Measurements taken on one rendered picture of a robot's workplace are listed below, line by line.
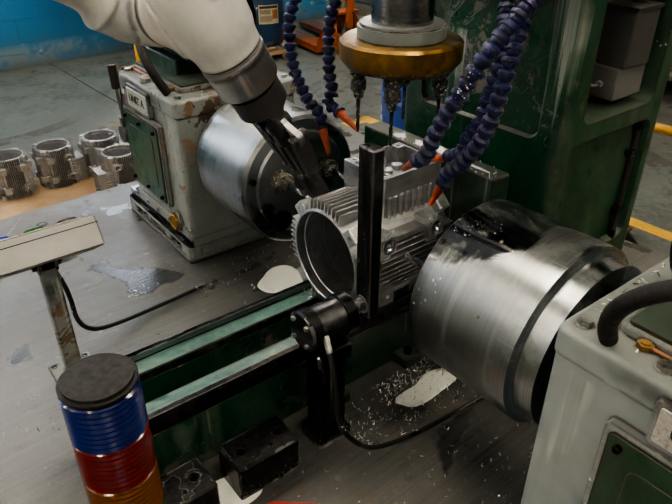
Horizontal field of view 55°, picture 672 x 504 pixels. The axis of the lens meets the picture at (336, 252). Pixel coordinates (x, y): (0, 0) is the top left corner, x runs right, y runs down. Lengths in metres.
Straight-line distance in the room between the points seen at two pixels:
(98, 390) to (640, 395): 0.47
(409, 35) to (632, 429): 0.56
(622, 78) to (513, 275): 0.50
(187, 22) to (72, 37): 5.85
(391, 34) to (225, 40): 0.23
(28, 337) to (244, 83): 0.69
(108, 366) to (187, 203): 0.88
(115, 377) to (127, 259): 0.99
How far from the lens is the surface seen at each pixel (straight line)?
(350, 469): 0.98
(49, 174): 3.53
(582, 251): 0.80
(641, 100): 1.25
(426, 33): 0.93
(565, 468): 0.78
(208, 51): 0.84
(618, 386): 0.67
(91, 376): 0.53
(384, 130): 1.16
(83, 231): 1.07
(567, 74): 1.03
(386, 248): 0.97
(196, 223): 1.40
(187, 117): 1.32
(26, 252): 1.05
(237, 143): 1.19
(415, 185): 1.03
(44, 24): 6.56
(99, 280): 1.44
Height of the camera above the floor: 1.55
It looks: 31 degrees down
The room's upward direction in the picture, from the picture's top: straight up
